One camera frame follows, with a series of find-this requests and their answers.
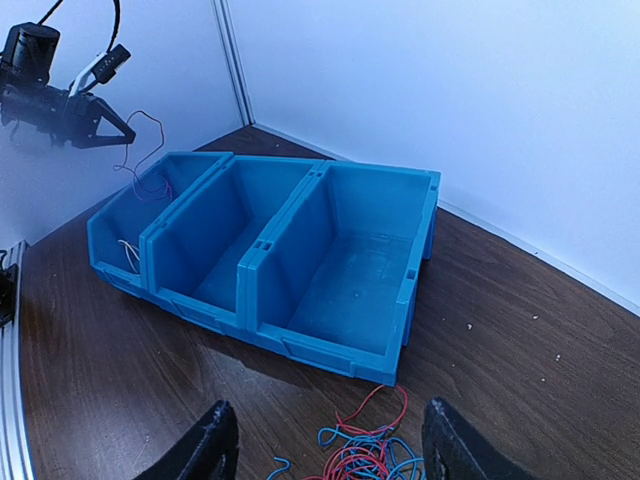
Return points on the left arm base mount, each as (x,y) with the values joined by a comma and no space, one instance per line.
(8,290)

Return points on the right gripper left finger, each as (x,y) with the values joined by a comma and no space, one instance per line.
(208,450)

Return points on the blue three-compartment bin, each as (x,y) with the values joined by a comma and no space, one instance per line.
(315,260)

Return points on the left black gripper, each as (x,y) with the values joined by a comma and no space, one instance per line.
(79,120)

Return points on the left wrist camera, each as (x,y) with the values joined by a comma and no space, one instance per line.
(99,71)

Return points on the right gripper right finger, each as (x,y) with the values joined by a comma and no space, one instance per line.
(454,449)

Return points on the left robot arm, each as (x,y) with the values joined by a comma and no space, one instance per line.
(26,95)

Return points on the aluminium front rail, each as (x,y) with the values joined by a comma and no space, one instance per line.
(16,460)

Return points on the left aluminium frame post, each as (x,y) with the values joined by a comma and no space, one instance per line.
(232,56)

